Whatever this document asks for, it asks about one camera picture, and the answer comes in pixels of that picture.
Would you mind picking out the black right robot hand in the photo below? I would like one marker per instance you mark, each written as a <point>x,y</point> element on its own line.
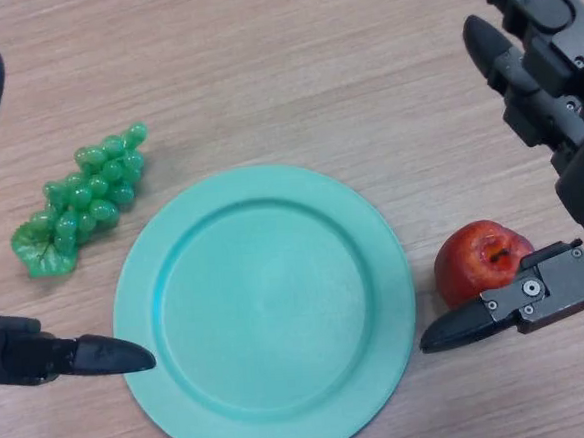
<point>558,85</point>

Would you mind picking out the green grapes bunch with leaf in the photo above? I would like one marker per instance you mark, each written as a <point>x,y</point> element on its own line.
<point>94,187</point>

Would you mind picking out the round teal plate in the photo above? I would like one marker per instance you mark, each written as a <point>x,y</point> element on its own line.
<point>279,320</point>

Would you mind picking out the red apple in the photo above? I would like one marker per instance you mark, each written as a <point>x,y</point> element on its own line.
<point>468,267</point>

